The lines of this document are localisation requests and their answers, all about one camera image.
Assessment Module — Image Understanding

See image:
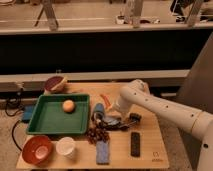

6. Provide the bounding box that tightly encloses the small blue-grey towel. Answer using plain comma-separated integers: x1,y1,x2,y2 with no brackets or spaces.
103,116,121,126

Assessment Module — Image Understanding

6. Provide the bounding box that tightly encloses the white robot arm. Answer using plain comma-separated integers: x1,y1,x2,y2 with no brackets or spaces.
113,79,213,171

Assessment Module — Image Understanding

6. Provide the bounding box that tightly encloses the black brush tool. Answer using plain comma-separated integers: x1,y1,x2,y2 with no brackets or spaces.
102,113,142,131

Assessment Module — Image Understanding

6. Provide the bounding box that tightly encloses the orange carrot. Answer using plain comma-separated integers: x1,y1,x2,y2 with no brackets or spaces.
100,94,111,110

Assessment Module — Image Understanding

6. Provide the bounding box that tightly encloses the blue cylindrical can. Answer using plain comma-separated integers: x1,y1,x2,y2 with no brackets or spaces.
91,103,105,121

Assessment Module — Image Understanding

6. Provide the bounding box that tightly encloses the black remote control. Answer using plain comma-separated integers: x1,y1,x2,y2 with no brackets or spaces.
131,132,140,157

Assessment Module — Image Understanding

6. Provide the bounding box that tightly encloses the bunch of dark grapes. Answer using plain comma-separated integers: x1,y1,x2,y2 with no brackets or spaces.
86,127,110,144

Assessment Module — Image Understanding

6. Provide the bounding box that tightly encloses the blue sponge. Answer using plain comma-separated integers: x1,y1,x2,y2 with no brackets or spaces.
96,141,109,164

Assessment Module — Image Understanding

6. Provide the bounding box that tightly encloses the orange round fruit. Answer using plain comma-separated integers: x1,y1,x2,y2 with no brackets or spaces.
62,100,75,113

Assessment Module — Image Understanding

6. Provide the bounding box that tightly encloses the white plastic cup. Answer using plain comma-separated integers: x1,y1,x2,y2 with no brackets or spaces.
56,137,76,158

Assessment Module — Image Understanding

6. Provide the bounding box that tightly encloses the green plastic tray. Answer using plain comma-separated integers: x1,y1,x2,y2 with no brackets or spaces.
27,94,90,135

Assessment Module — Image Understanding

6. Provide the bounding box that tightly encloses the red plastic bowl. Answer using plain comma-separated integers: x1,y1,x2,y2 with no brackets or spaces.
22,135,53,165

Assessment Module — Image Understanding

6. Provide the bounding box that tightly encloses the blue power box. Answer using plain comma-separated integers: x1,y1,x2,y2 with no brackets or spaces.
22,105,34,123

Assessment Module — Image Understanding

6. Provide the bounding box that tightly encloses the black cable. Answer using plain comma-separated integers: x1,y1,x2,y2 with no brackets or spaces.
4,87,26,151

